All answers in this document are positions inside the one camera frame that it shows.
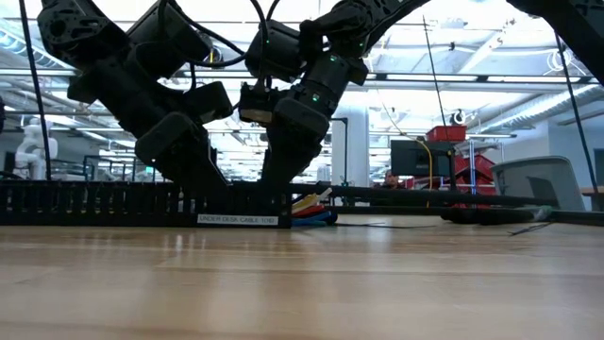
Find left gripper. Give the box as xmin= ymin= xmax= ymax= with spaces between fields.
xmin=68 ymin=60 xmax=235 ymax=191

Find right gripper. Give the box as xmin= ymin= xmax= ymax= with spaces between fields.
xmin=261 ymin=79 xmax=341 ymax=188

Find black slotted cable raceway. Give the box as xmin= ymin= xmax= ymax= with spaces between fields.
xmin=0 ymin=180 xmax=293 ymax=230

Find black raceway cover strip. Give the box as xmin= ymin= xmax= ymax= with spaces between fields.
xmin=291 ymin=182 xmax=561 ymax=209

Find white pillar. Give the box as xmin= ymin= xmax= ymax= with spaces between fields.
xmin=331 ymin=106 xmax=371 ymax=188

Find black monitor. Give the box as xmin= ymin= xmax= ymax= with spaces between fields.
xmin=390 ymin=139 xmax=457 ymax=179

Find red storage bin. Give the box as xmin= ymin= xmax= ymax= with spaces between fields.
xmin=426 ymin=125 xmax=468 ymax=144

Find white robot figure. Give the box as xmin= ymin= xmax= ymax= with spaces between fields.
xmin=13 ymin=117 xmax=59 ymax=180

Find stack of red bins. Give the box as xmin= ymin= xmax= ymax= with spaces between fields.
xmin=453 ymin=154 xmax=499 ymax=209

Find long ceiling light bar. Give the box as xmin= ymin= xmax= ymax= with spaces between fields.
xmin=0 ymin=69 xmax=604 ymax=84

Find black camera stand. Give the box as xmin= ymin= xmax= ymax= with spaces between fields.
xmin=329 ymin=116 xmax=349 ymax=186

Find yellow hanging cable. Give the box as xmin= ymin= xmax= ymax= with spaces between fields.
xmin=414 ymin=138 xmax=434 ymax=209

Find silver ventilation duct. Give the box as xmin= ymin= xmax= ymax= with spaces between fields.
xmin=480 ymin=84 xmax=600 ymax=134

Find black aluminium frame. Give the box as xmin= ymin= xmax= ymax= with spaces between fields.
xmin=549 ymin=210 xmax=604 ymax=229

